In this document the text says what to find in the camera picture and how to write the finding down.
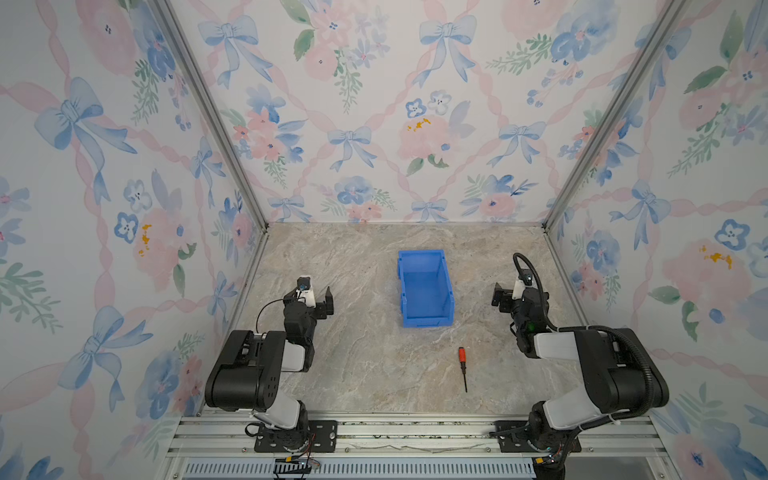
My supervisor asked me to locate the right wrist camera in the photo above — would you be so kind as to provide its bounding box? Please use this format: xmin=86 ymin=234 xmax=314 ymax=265
xmin=512 ymin=269 xmax=536 ymax=300

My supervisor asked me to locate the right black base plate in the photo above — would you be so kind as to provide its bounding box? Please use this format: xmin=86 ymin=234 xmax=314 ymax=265
xmin=488 ymin=420 xmax=569 ymax=455

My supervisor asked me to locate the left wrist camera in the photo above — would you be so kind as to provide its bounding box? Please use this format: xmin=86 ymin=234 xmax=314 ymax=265
xmin=296 ymin=276 xmax=316 ymax=308

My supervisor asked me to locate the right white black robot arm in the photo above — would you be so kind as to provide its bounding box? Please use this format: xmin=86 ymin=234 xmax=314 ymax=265
xmin=489 ymin=280 xmax=669 ymax=471

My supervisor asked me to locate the blue plastic bin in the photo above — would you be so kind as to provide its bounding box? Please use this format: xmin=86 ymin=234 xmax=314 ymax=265
xmin=397 ymin=250 xmax=455 ymax=328

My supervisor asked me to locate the left thin black cable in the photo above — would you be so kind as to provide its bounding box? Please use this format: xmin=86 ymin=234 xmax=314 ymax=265
xmin=255 ymin=297 xmax=287 ymax=335

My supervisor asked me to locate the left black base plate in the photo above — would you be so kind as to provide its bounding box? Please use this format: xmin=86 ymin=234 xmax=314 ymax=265
xmin=246 ymin=420 xmax=338 ymax=454

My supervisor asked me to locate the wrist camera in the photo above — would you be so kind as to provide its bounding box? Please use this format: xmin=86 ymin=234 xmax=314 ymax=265
xmin=512 ymin=269 xmax=536 ymax=300
xmin=296 ymin=276 xmax=316 ymax=308

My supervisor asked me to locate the aluminium mounting rail frame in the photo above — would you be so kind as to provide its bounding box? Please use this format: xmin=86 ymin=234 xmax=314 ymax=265
xmin=161 ymin=411 xmax=679 ymax=480

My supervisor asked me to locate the red handled screwdriver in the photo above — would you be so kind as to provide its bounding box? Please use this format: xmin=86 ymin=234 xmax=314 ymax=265
xmin=458 ymin=347 xmax=468 ymax=392

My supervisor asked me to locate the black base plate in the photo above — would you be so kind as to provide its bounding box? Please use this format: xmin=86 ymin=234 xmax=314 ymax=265
xmin=488 ymin=420 xmax=569 ymax=455
xmin=246 ymin=420 xmax=338 ymax=454

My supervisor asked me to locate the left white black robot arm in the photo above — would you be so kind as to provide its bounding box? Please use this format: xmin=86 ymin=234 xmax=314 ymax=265
xmin=204 ymin=285 xmax=334 ymax=455

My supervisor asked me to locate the aluminium corner post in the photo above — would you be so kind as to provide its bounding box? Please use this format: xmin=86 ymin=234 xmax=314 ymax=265
xmin=148 ymin=0 xmax=268 ymax=233
xmin=541 ymin=0 xmax=689 ymax=233

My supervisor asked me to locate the left aluminium corner post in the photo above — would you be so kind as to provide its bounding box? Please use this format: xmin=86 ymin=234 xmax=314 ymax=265
xmin=148 ymin=0 xmax=268 ymax=233

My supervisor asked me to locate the right aluminium corner post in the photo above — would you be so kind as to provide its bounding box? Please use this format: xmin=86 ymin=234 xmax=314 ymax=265
xmin=541 ymin=0 xmax=689 ymax=233

